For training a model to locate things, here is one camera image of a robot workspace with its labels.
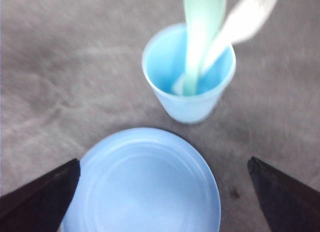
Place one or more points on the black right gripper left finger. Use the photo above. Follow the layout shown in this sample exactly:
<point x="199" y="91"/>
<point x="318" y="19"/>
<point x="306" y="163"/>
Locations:
<point x="40" y="205"/>

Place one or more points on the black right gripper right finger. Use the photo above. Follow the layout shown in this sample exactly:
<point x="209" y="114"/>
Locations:
<point x="287" y="204"/>

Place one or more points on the light blue plastic cup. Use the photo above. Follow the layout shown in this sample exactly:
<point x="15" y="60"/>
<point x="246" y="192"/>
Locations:
<point x="187" y="98"/>

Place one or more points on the white plastic fork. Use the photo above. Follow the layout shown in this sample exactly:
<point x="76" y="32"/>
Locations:
<point x="242" y="23"/>

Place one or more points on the mint green plastic spoon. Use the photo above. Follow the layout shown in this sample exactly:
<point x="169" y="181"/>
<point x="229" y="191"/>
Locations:
<point x="203" y="20"/>

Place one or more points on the blue plastic plate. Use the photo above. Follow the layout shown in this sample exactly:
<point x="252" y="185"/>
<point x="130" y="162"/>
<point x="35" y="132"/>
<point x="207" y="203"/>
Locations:
<point x="144" y="180"/>

